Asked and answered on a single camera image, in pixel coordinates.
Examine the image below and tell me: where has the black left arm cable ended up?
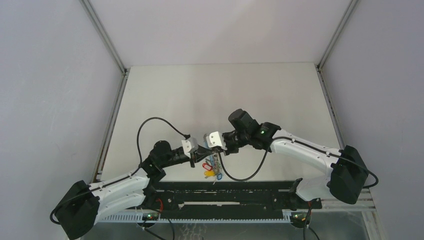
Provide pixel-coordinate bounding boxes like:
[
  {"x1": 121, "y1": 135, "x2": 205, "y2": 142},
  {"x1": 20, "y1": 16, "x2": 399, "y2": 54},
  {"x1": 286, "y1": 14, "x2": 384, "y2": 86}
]
[{"x1": 49, "y1": 117, "x2": 192, "y2": 226}]

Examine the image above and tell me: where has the yellow tagged key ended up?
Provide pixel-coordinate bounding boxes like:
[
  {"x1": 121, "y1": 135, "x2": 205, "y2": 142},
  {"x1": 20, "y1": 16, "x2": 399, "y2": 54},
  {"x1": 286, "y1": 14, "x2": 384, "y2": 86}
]
[{"x1": 203, "y1": 170, "x2": 216, "y2": 179}]

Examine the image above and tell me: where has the left aluminium frame post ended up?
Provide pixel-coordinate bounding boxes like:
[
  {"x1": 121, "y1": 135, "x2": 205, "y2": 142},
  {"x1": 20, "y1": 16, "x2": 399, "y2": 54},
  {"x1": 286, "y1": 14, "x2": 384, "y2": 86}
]
[{"x1": 79, "y1": 0, "x2": 128, "y2": 75}]

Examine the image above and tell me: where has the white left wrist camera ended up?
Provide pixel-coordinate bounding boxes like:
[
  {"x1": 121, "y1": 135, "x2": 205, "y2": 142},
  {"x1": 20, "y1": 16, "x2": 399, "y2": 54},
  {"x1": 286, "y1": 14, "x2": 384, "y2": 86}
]
[{"x1": 181, "y1": 137, "x2": 199, "y2": 158}]

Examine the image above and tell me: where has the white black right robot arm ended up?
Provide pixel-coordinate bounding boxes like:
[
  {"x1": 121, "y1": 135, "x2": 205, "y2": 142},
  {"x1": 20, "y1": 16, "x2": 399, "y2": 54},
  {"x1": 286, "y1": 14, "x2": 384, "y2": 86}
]
[{"x1": 219, "y1": 108, "x2": 371, "y2": 208}]

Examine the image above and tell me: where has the red tagged key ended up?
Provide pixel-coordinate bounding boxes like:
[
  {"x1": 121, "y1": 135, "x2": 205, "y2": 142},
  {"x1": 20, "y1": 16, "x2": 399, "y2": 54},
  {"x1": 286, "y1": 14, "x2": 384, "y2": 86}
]
[{"x1": 202, "y1": 162, "x2": 214, "y2": 171}]

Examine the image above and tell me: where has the round key organizer with rings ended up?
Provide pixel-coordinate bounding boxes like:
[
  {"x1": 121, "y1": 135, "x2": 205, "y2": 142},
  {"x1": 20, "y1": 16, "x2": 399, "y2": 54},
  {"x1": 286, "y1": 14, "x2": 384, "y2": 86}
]
[{"x1": 208, "y1": 152, "x2": 220, "y2": 167}]

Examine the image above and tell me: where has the white slotted cable duct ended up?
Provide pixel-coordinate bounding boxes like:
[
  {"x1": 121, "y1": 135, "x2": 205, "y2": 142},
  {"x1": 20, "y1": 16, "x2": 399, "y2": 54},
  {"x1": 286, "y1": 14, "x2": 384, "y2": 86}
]
[{"x1": 97, "y1": 211, "x2": 292, "y2": 224}]

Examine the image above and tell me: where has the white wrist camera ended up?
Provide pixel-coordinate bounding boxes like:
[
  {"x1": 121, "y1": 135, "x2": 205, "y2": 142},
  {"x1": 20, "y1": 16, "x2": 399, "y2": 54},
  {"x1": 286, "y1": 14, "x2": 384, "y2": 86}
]
[
  {"x1": 203, "y1": 131, "x2": 227, "y2": 152},
  {"x1": 181, "y1": 137, "x2": 199, "y2": 158}
]

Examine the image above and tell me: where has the aluminium frame post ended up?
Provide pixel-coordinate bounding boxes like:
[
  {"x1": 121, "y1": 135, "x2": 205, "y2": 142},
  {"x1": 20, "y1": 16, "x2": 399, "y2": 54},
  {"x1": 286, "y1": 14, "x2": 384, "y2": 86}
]
[
  {"x1": 79, "y1": 0, "x2": 128, "y2": 75},
  {"x1": 316, "y1": 0, "x2": 361, "y2": 72}
]

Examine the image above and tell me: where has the right aluminium frame post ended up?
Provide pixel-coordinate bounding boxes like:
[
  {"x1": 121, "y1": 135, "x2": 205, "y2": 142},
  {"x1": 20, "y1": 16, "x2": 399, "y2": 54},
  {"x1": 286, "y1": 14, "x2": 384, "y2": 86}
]
[{"x1": 316, "y1": 0, "x2": 361, "y2": 72}]

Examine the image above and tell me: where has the green tagged key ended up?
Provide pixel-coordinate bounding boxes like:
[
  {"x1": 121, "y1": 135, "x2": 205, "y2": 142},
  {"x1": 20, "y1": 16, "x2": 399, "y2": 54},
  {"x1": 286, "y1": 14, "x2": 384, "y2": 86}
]
[{"x1": 213, "y1": 166, "x2": 221, "y2": 176}]

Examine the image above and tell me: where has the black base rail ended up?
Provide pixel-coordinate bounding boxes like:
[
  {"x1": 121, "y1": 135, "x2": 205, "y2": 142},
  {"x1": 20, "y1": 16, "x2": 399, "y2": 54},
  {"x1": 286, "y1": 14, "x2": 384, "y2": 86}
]
[{"x1": 148, "y1": 181, "x2": 323, "y2": 218}]

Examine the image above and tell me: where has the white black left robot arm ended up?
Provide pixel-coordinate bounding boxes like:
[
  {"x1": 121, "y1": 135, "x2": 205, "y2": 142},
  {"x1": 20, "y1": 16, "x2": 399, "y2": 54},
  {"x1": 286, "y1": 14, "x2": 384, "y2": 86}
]
[{"x1": 49, "y1": 140, "x2": 211, "y2": 240}]

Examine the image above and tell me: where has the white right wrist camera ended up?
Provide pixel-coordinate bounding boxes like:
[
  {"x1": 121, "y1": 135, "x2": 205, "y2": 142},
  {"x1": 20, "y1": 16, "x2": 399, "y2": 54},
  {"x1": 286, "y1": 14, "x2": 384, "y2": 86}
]
[{"x1": 203, "y1": 131, "x2": 227, "y2": 152}]

